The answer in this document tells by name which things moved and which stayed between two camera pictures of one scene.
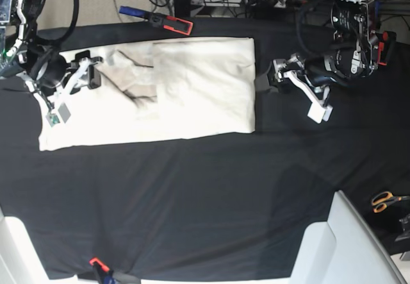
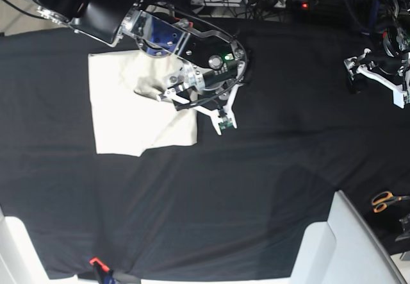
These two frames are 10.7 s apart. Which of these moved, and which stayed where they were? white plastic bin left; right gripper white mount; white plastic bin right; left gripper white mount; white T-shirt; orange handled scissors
Moved: right gripper white mount; white T-shirt; left gripper white mount
Stayed: white plastic bin right; white plastic bin left; orange handled scissors
